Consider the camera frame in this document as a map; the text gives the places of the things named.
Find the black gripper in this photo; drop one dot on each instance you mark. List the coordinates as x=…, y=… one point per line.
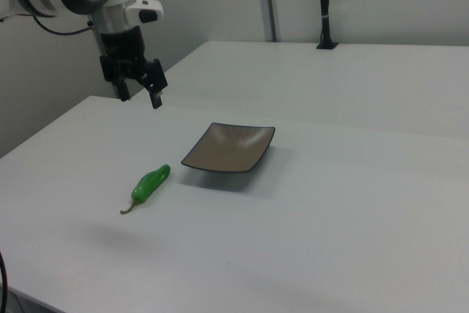
x=122, y=54

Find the green chili pepper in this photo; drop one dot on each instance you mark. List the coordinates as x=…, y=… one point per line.
x=148, y=184

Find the square brown ceramic plate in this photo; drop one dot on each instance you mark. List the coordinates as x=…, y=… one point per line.
x=227, y=148

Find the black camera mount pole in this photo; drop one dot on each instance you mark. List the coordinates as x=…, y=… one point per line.
x=325, y=5

